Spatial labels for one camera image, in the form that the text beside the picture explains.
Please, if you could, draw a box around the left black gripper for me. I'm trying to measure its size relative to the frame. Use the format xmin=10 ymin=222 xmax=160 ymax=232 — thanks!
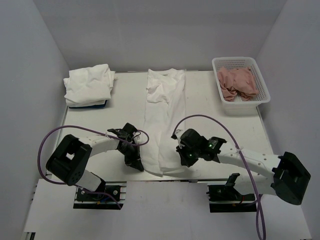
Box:
xmin=118 ymin=143 xmax=143 ymax=171

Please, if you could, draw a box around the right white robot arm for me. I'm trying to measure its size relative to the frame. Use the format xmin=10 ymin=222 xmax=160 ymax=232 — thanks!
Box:
xmin=172 ymin=128 xmax=311 ymax=206

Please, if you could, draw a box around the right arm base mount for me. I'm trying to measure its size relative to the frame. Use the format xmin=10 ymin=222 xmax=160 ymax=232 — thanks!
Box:
xmin=206 ymin=173 xmax=257 ymax=213

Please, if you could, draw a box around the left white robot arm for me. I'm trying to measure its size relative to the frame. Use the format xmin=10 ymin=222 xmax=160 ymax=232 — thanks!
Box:
xmin=45 ymin=123 xmax=147 ymax=200

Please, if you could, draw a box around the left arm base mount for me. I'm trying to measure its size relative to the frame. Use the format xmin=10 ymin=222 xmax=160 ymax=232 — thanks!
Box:
xmin=73 ymin=182 xmax=127 ymax=210

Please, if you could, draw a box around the white plastic basket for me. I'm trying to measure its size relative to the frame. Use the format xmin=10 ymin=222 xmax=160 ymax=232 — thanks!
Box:
xmin=212 ymin=56 xmax=271 ymax=116

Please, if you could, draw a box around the pink t shirt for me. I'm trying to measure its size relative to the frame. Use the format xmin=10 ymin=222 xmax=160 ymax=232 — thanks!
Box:
xmin=217 ymin=67 xmax=259 ymax=102

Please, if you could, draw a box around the white printed t shirt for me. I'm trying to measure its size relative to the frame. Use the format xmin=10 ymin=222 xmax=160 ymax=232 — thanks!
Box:
xmin=140 ymin=68 xmax=186 ymax=176

